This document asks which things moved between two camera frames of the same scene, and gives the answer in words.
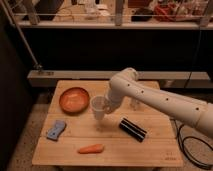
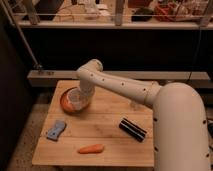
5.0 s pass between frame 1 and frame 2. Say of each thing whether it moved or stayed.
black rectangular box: stayed
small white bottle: stayed
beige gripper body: moved
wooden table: stayed
